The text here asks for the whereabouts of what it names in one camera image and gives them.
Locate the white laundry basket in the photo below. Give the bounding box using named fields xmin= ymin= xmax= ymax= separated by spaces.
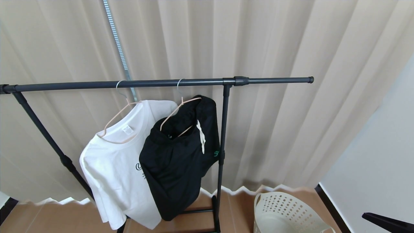
xmin=253 ymin=192 xmax=337 ymax=233

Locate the black garment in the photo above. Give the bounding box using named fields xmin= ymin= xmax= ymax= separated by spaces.
xmin=139 ymin=95 xmax=221 ymax=221

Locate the white printed t-shirt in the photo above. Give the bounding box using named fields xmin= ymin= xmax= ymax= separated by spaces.
xmin=80 ymin=100 xmax=179 ymax=230

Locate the pink clothes hanger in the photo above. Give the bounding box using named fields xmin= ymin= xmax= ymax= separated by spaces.
xmin=97 ymin=80 xmax=143 ymax=144
xmin=159 ymin=79 xmax=202 ymax=138

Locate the black clothes rack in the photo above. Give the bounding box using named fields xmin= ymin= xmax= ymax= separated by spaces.
xmin=0 ymin=76 xmax=314 ymax=233

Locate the beige curtain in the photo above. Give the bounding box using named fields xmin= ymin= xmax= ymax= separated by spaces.
xmin=0 ymin=0 xmax=414 ymax=204

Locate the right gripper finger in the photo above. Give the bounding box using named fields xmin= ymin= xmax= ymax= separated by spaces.
xmin=362 ymin=213 xmax=414 ymax=233

